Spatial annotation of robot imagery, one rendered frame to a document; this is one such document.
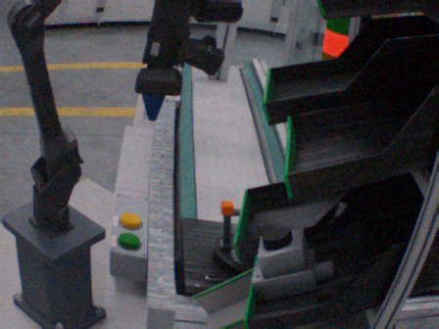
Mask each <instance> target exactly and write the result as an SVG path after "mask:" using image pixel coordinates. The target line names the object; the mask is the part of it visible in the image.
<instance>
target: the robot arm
mask: <svg viewBox="0 0 439 329"><path fill-rule="evenodd" d="M62 1H63V0H20V1H19V2H17V3H16V4H15V5H14V6H13V7H12V8H11V10H10V12H9V14H8V17H7V23H8V27H9V29H10V30H11V33H12V36H13V37H14V40H15V43H16V45H17V48H18V49H19V52H20V54H21V57H22V62H23V65H24V74H25V77H26V82H27V86H28V91H29V95H30V97H31V98H30V99H31V102H32V105H33V109H34V113H35V117H36V120H37V124H38V127H37V128H39V136H40V139H39V145H40V153H41V156H40V157H39V158H38V159H37V161H36V162H35V163H34V164H33V165H32V166H31V167H30V170H31V175H32V178H33V179H34V182H35V184H34V185H33V196H32V199H33V216H30V217H29V218H28V221H29V223H31V224H33V225H34V226H35V227H36V228H38V230H40V231H41V232H43V233H44V234H45V235H46V236H48V237H49V238H54V237H55V236H58V235H59V234H62V233H63V232H65V231H67V230H69V229H70V228H73V223H72V222H71V221H70V220H69V214H70V213H69V207H68V202H69V201H70V197H71V194H72V192H73V188H74V186H75V185H76V183H77V182H78V181H79V179H80V178H81V165H80V164H83V159H82V158H81V155H80V154H79V153H78V145H77V139H76V138H75V136H74V135H73V132H72V130H71V128H70V126H69V125H68V124H66V125H65V126H63V128H62V127H61V125H62V124H61V123H60V120H59V115H58V111H57V107H56V103H55V99H54V95H53V91H52V89H53V88H52V87H51V83H50V82H51V81H50V77H49V74H48V69H47V66H46V60H45V57H44V56H45V55H44V54H45V53H44V51H43V50H44V47H43V46H44V39H45V36H44V35H45V20H46V18H48V17H49V16H50V15H51V14H52V13H53V12H54V11H55V9H56V8H57V7H58V6H59V5H60V3H61V2H62ZM151 1H155V4H154V6H153V13H152V18H151V20H150V27H149V32H148V34H147V42H146V47H145V49H144V53H143V62H142V64H144V65H147V68H141V69H140V72H139V73H138V74H137V77H136V82H135V92H136V93H137V94H141V95H142V98H143V103H144V106H145V108H146V114H147V116H148V119H149V120H150V121H156V120H157V118H158V115H159V113H160V110H161V108H162V105H163V104H164V101H165V98H166V97H167V96H178V95H179V94H180V92H181V89H182V85H183V77H182V74H181V73H180V70H179V69H177V68H184V63H186V64H188V65H189V66H191V67H194V68H196V69H198V70H200V71H204V72H205V74H207V75H215V74H216V72H217V70H218V69H219V68H220V65H221V64H222V63H223V61H224V60H225V57H224V52H222V50H221V48H217V41H216V38H215V37H212V36H210V35H207V36H206V37H204V38H201V39H200V40H199V38H198V39H193V38H192V36H190V34H189V33H192V30H190V29H188V27H189V23H190V18H191V16H192V18H194V19H195V20H196V21H197V23H201V24H236V23H237V22H239V20H241V16H242V14H243V10H244V9H243V7H242V1H241V0H151ZM187 29H188V30H187ZM173 66H175V67H176V68H174V67H173Z"/></svg>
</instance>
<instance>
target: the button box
mask: <svg viewBox="0 0 439 329"><path fill-rule="evenodd" d="M128 212H130V213H134V214H137V215H138V217H140V219H141V221H140V223H141V226H140V227H136V228H126V227H125V226H123V225H121V223H120V219H121V215H122V214H123V213H128ZM149 212H150V207H149V199H147V198H138V197H131V196H127V195H124V194H117V195H116V198H115V208H114V213H113V216H114V217H113V222H112V225H113V227H112V232H111V234H112V236H111V241H110V242H111V245H110V255H109V257H110V263H109V265H110V270H109V271H110V274H111V275H114V276H117V277H121V278H129V279H131V280H137V281H146V278H147V274H146V273H147V268H148V266H147V261H148V245H149V243H148V233H149V226H148V223H149ZM122 233H133V234H134V235H136V236H137V237H139V239H140V246H139V247H138V248H137V249H127V248H125V247H123V246H121V245H120V244H119V242H118V240H119V236H120V234H122Z"/></svg>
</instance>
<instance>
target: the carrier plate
mask: <svg viewBox="0 0 439 329"><path fill-rule="evenodd" d="M236 228H237V223H232V222H230V232H231V231H236ZM222 232H223V221H208V220H200V219H194V218H189V217H183V218H182V220H181V225H180V237H181V264H182V270H183V289H184V296H187V297H192V296H195V295H197V294H200V293H201V292H203V291H207V290H208V289H210V288H214V287H215V286H216V285H219V284H221V283H223V282H224V281H228V280H230V279H231V278H233V277H234V276H233V275H231V274H229V273H226V272H224V270H223V269H220V268H219V266H218V265H217V264H216V263H215V261H214V260H213V249H214V244H215V241H216V240H217V238H218V237H219V236H221V235H222ZM205 274H215V276H216V281H215V284H208V283H206V279H205Z"/></svg>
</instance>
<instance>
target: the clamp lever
mask: <svg viewBox="0 0 439 329"><path fill-rule="evenodd" d="M220 210H221V215H223V232H222V241H223V244H224V245H229V244H230V221H231V217H232V216H239V214H240V210H241V209H235V208H234V205H233V201H222V202H221V203H220Z"/></svg>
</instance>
